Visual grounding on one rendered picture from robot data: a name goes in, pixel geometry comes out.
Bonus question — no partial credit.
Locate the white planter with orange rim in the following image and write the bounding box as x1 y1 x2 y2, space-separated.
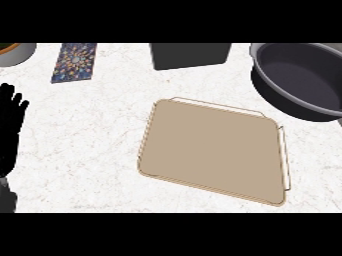
0 42 39 68

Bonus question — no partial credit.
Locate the dark grey box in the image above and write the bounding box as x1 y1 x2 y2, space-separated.
148 42 234 71

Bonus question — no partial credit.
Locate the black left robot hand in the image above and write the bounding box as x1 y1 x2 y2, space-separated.
0 82 33 181

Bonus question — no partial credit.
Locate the dark grey pot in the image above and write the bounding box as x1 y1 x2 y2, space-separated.
248 42 342 123

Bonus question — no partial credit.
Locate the beige tray with wire handles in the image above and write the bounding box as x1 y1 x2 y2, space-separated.
136 96 294 208

